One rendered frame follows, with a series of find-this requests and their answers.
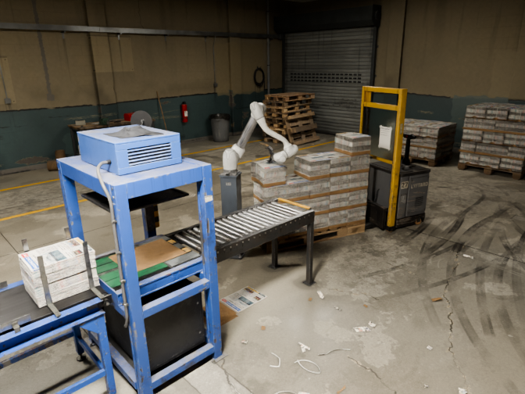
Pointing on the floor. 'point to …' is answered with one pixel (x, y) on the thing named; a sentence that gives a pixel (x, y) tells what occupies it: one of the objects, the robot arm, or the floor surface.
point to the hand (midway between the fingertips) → (266, 154)
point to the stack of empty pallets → (280, 105)
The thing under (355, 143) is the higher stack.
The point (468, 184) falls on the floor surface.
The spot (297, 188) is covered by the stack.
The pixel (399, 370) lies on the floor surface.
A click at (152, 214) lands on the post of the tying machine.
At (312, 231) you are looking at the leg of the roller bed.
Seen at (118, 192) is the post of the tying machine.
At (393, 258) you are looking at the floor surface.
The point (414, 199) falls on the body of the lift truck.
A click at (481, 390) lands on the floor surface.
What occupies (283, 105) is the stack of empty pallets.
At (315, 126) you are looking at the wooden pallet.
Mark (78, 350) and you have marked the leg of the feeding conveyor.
